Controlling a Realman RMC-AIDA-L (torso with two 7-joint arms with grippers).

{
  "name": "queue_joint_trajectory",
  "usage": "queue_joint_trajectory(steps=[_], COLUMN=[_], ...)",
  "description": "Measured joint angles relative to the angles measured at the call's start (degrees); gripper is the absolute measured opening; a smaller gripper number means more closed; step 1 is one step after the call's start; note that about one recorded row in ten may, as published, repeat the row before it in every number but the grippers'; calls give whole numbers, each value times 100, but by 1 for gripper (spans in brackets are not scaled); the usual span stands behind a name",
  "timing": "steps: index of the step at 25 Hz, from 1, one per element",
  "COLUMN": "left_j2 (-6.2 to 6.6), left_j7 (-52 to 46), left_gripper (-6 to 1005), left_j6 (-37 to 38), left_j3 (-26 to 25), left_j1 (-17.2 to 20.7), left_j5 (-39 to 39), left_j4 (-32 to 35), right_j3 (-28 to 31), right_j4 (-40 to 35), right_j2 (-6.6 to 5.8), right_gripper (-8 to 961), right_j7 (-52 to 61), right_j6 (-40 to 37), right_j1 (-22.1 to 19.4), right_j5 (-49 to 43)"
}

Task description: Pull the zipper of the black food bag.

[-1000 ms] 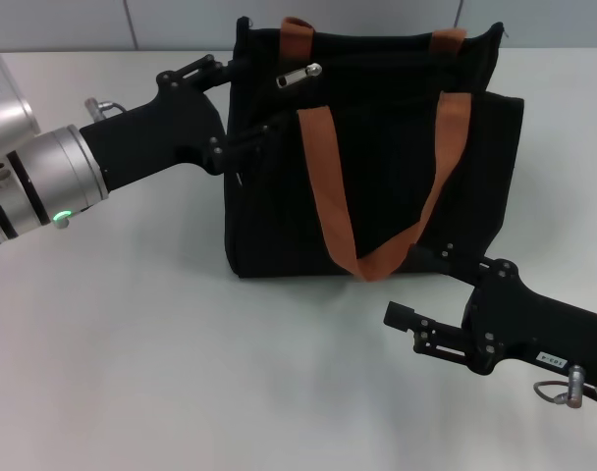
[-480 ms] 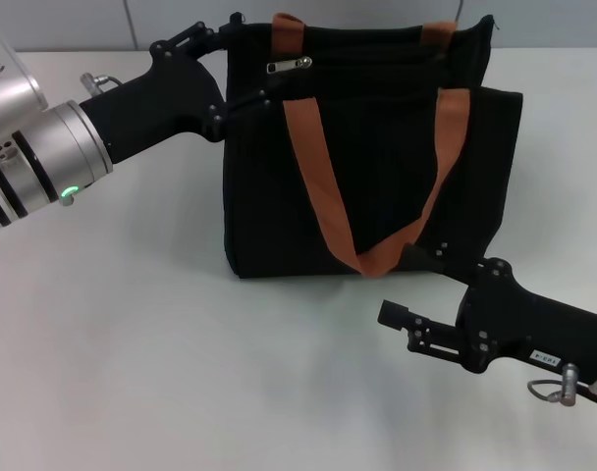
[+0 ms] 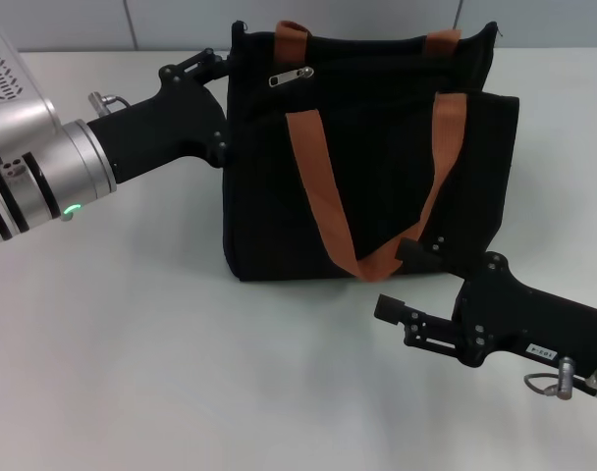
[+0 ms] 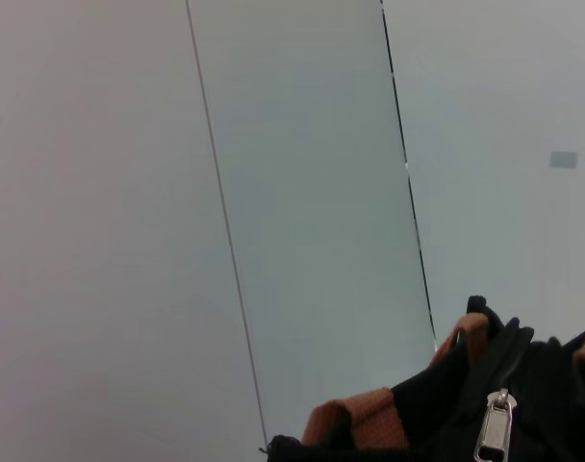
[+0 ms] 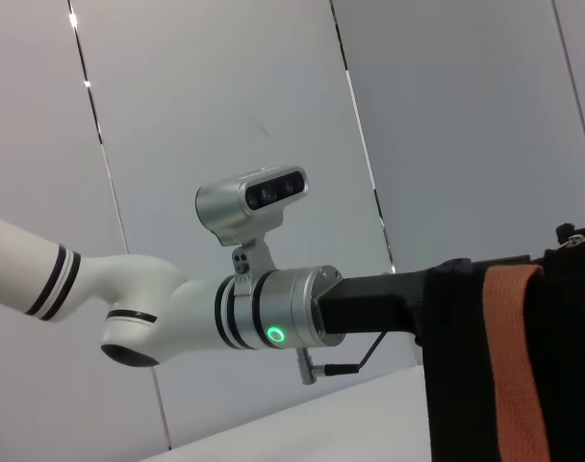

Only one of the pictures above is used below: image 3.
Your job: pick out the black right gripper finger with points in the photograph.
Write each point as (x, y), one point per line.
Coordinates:
(414, 251)
(392, 309)

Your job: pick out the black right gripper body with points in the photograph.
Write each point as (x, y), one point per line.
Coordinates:
(524, 319)

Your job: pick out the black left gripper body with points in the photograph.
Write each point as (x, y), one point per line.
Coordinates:
(166, 127)

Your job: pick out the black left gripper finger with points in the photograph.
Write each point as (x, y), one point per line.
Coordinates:
(205, 61)

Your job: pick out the silver zipper pull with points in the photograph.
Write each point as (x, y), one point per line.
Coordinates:
(288, 77)

